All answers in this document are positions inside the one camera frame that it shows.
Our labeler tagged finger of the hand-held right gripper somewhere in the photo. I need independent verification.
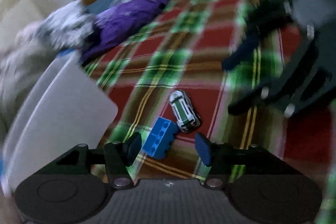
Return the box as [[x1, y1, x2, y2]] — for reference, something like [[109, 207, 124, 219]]
[[227, 38, 332, 118], [221, 1, 295, 73]]

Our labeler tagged white plastic container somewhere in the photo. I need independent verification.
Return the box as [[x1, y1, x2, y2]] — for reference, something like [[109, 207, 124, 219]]
[[0, 53, 119, 197]]

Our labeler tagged grey floral blanket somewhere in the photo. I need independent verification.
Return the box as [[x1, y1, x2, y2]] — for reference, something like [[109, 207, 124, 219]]
[[39, 0, 96, 52]]

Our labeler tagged beige grey quilt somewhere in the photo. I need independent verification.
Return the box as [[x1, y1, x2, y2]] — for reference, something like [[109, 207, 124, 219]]
[[0, 23, 62, 140]]

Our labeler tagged blue toy brick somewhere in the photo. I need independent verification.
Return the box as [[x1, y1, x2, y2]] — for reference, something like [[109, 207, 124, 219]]
[[142, 117, 179, 160]]

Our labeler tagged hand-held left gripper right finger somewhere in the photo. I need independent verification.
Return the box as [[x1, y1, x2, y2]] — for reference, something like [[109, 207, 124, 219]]
[[194, 132, 292, 189]]

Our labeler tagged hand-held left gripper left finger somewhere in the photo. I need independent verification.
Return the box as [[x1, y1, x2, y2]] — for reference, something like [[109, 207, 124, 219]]
[[56, 132, 143, 189]]

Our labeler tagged white green toy car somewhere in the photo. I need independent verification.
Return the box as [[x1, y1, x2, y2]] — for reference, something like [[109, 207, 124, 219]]
[[169, 90, 202, 133]]

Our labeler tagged red green plaid bed sheet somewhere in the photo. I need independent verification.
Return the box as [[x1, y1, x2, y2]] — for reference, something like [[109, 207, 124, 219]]
[[81, 0, 336, 224]]

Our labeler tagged purple cloth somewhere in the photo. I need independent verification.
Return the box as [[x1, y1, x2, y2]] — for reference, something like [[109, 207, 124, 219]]
[[79, 0, 172, 62]]

